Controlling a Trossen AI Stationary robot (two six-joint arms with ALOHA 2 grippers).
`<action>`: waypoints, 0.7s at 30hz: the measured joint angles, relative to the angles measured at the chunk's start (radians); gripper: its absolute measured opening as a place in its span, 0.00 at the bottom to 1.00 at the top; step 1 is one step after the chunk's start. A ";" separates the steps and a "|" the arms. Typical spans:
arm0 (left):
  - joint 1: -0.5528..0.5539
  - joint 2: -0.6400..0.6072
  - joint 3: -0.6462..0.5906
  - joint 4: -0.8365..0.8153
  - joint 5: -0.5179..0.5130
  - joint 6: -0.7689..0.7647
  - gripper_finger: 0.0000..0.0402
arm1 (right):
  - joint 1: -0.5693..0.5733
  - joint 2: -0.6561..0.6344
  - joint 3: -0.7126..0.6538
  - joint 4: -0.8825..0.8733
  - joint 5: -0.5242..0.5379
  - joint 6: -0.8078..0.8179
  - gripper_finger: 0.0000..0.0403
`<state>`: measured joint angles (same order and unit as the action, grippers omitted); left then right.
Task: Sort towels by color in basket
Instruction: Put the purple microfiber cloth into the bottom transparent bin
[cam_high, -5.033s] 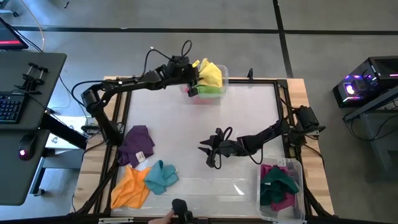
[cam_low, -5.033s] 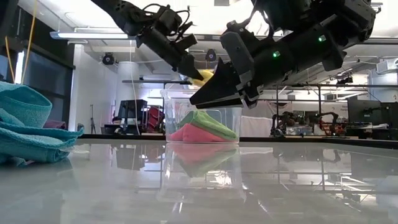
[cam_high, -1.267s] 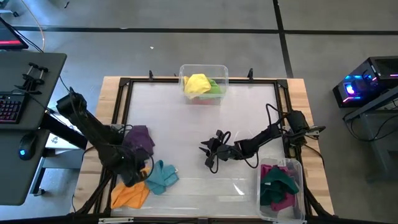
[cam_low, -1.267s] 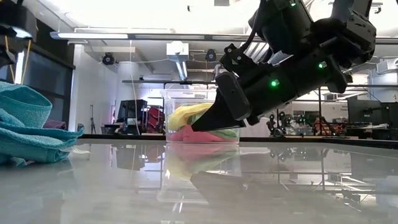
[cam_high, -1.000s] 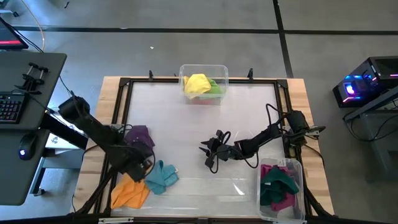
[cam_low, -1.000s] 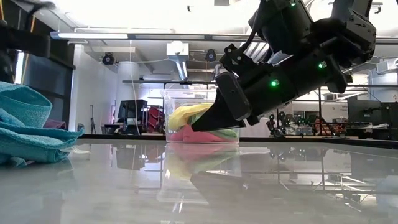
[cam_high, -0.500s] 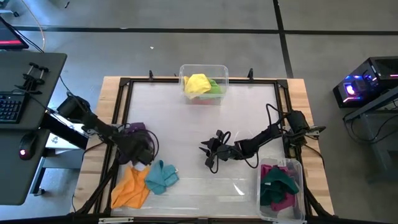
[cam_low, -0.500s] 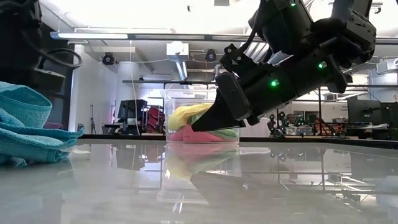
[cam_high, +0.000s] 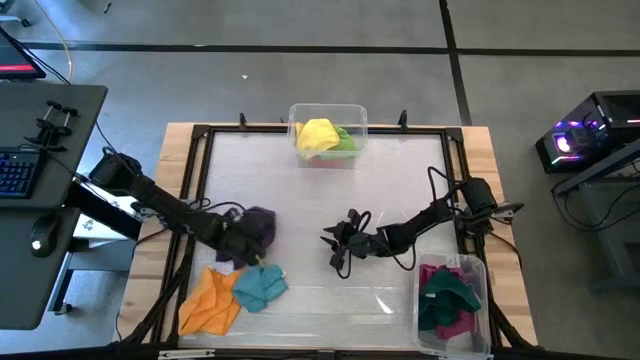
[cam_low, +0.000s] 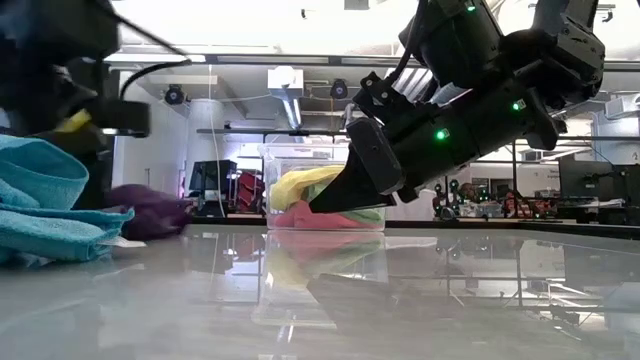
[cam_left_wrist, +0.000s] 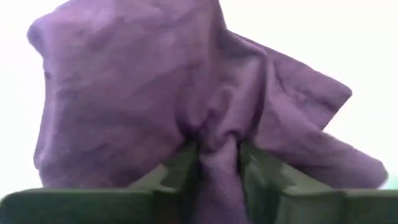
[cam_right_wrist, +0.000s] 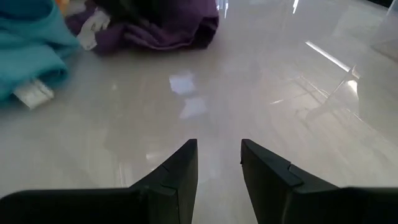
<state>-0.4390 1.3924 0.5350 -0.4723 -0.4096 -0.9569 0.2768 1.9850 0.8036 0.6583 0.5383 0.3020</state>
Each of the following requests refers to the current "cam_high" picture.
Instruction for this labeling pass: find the black desk clamp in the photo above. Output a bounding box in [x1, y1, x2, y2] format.
[24, 99, 80, 153]

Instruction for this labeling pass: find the black computer case lit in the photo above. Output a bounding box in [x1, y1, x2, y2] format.
[534, 89, 640, 175]

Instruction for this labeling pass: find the dark green towel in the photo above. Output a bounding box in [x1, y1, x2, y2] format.
[418, 269, 482, 331]

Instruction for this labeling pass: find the teal towel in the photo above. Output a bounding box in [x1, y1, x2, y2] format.
[232, 263, 290, 315]

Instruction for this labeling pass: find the purple towel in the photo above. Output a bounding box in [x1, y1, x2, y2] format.
[215, 205, 277, 271]

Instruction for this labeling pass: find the black backlit keyboard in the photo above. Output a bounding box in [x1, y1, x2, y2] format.
[0, 147, 44, 199]

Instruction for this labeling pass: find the orange towel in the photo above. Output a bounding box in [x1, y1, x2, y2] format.
[177, 265, 245, 337]

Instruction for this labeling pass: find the grey metal stand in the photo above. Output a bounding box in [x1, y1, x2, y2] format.
[552, 139, 640, 294]

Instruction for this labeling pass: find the white table mat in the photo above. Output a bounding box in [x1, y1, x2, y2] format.
[178, 130, 464, 350]

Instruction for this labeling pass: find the large clear plastic bin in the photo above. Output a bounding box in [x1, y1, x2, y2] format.
[412, 253, 494, 360]

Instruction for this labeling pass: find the yellow towel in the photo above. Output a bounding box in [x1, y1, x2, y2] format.
[295, 118, 341, 160]

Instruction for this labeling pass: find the white box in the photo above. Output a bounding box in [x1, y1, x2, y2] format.
[73, 192, 142, 242]

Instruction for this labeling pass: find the silver metal bracket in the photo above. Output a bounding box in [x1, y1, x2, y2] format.
[158, 349, 216, 360]

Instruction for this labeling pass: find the wooden table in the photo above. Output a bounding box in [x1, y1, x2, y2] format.
[117, 122, 539, 351]

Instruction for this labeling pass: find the thin black cable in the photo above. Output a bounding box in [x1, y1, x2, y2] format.
[93, 121, 121, 154]

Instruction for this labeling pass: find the black computer monitor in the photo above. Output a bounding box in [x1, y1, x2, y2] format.
[0, 24, 47, 81]

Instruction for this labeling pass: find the black metal table frame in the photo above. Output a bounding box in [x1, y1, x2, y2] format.
[117, 110, 539, 359]

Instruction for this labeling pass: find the magenta towel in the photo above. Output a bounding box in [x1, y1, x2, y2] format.
[418, 263, 476, 341]

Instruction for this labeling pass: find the small clear plastic bin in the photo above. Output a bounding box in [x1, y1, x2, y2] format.
[287, 102, 369, 170]

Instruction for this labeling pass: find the black computer mouse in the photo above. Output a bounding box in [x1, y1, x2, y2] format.
[29, 214, 61, 259]

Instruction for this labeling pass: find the black desk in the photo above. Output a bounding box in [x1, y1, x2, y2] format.
[0, 82, 109, 331]

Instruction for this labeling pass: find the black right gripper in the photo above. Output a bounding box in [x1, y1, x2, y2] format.
[319, 209, 396, 269]

